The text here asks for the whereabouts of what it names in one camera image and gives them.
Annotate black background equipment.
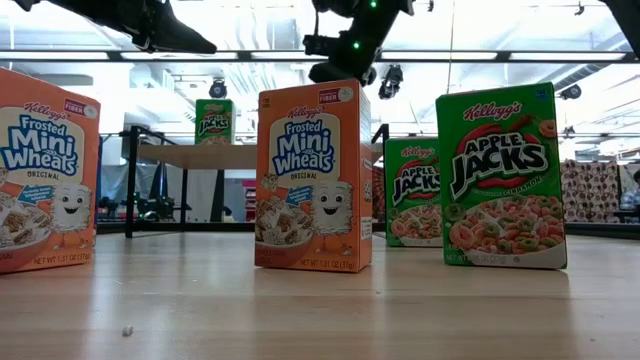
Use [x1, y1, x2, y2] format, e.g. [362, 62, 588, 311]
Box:
[98, 193, 194, 224]

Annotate blue grey cloth divider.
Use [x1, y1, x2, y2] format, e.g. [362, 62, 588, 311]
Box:
[98, 134, 229, 224]

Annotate person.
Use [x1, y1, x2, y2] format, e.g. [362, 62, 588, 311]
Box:
[618, 169, 640, 212]

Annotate red storage rack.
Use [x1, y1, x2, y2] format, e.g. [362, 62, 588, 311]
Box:
[241, 178, 258, 222]

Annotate brown patterned fabric divider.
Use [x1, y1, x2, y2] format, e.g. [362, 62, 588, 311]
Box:
[559, 159, 622, 224]

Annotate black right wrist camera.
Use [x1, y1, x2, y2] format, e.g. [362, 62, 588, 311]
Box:
[302, 32, 351, 57]

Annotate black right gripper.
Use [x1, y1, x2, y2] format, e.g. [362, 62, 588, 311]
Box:
[308, 49, 377, 85]

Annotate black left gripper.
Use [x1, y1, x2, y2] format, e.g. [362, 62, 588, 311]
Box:
[117, 0, 218, 55]

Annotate thin hanging cable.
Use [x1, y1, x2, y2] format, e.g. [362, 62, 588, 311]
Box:
[446, 0, 457, 96]

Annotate green Apple Jacks cereal box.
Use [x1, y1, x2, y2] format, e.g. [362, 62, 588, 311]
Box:
[435, 81, 569, 272]
[383, 136, 444, 249]
[194, 98, 237, 147]

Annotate orange Frosted Mini Wheats box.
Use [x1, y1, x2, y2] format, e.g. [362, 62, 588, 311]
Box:
[0, 66, 103, 276]
[253, 78, 374, 275]

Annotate wooden shelf with black frame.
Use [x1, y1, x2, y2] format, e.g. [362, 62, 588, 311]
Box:
[119, 123, 392, 240]

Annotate orange patterned panel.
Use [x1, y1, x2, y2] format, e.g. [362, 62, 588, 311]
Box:
[372, 164, 387, 222]

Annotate black overhead frame beam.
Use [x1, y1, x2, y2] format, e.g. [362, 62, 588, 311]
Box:
[0, 48, 634, 65]

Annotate black table edge rail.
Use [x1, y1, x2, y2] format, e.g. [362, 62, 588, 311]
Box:
[94, 221, 640, 239]

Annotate large black hanging spotlight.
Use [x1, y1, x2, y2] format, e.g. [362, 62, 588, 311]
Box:
[377, 64, 405, 101]

